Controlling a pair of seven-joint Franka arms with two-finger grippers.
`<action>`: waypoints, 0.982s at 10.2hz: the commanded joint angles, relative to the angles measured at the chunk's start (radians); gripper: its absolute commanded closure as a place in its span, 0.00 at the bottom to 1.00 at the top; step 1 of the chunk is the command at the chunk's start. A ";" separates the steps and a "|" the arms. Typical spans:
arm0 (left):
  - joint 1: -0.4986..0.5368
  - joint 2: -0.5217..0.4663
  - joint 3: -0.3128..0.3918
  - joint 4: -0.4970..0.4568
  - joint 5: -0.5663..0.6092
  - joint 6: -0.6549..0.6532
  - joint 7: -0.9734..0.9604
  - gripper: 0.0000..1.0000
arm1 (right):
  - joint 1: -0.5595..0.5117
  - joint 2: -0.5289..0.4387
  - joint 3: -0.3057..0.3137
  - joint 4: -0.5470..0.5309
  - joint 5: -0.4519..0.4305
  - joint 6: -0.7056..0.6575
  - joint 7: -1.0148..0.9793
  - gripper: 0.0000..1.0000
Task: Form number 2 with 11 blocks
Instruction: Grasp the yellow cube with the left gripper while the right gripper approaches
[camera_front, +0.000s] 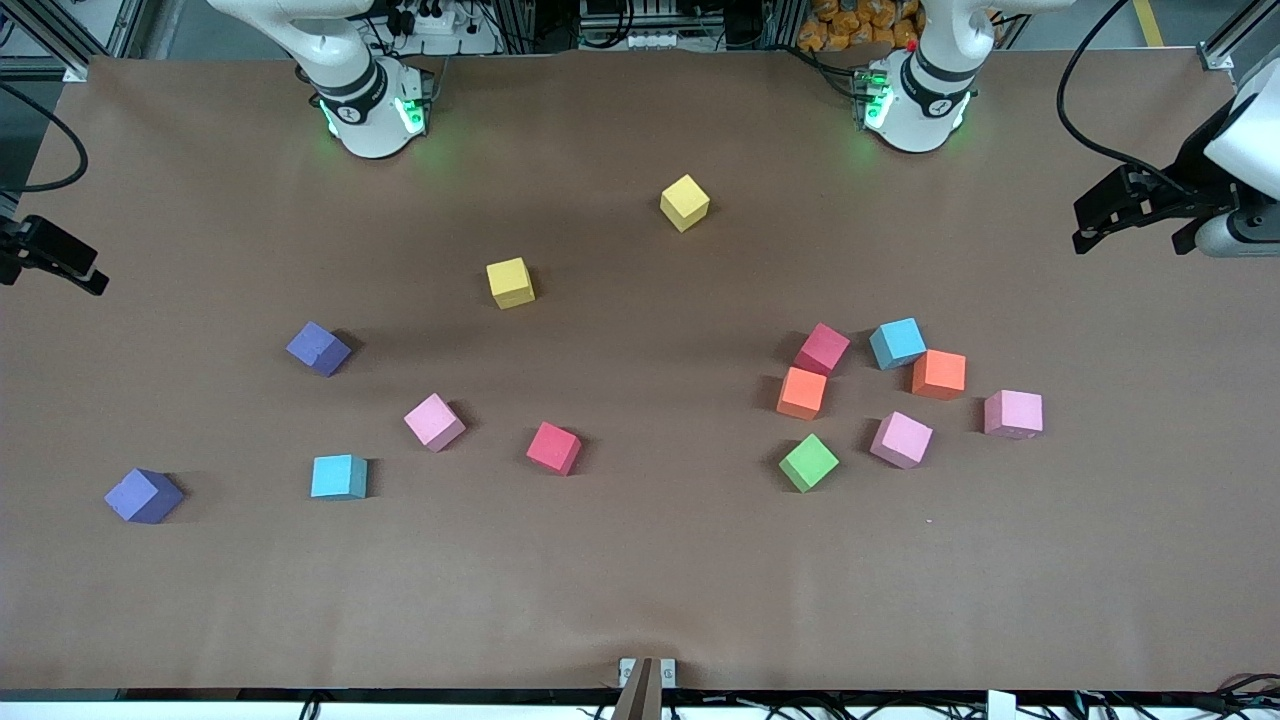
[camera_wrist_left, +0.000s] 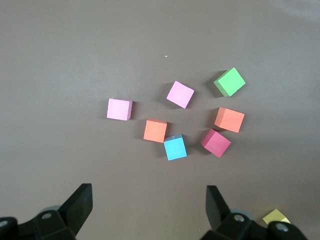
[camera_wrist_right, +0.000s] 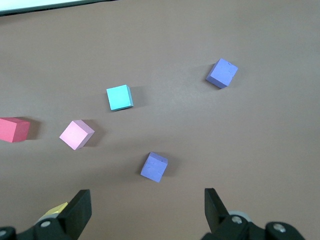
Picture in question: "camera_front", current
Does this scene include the aluminium frame profile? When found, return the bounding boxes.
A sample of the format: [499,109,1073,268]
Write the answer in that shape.
[1200,0,1280,71]
[0,0,151,83]

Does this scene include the yellow foam cube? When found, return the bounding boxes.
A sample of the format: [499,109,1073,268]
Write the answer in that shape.
[659,173,712,234]
[486,257,536,311]

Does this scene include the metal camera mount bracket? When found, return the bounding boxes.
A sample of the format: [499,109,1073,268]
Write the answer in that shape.
[612,655,679,720]

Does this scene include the orange foam cube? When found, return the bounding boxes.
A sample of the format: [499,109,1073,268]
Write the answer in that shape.
[776,366,829,422]
[911,349,968,402]

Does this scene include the purple foam cube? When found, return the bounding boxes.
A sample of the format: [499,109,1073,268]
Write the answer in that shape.
[285,320,353,378]
[103,467,186,526]

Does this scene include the pile of orange packets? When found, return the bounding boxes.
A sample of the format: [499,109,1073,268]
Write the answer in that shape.
[797,0,923,53]

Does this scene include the blue foam cube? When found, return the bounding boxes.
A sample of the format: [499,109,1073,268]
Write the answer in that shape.
[310,454,369,500]
[868,317,928,372]

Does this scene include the red foam cube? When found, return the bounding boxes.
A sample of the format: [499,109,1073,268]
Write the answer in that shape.
[793,322,852,378]
[526,421,583,477]

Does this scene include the paper table cover sheet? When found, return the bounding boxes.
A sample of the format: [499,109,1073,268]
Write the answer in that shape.
[0,48,1280,693]

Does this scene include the pink foam cube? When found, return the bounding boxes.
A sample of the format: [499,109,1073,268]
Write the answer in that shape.
[983,389,1045,441]
[403,392,467,454]
[868,410,935,471]

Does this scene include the white power strip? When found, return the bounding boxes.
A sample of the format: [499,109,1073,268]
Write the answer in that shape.
[580,0,681,51]
[378,5,501,58]

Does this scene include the green foam cube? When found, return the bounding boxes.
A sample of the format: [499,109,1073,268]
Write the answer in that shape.
[778,432,841,494]

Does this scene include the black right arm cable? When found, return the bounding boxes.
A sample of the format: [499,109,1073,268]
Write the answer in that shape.
[0,84,89,193]

